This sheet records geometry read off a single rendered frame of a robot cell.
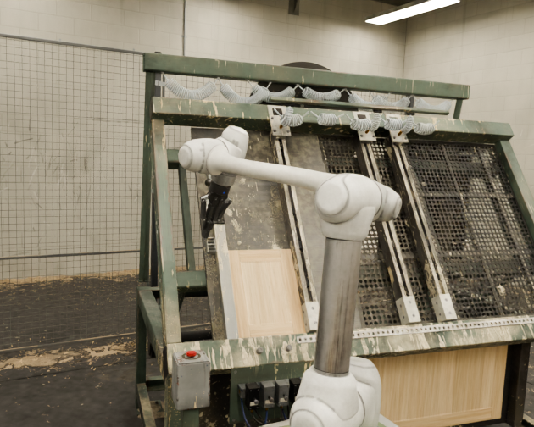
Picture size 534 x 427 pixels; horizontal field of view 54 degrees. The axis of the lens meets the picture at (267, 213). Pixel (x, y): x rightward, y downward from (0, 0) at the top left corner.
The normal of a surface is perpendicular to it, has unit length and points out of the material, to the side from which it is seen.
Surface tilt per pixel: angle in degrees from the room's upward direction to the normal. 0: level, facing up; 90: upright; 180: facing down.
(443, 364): 90
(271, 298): 56
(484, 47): 90
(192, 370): 90
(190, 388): 90
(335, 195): 80
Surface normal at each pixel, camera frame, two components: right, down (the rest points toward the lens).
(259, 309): 0.29, -0.46
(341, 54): 0.48, 0.12
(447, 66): -0.88, 0.02
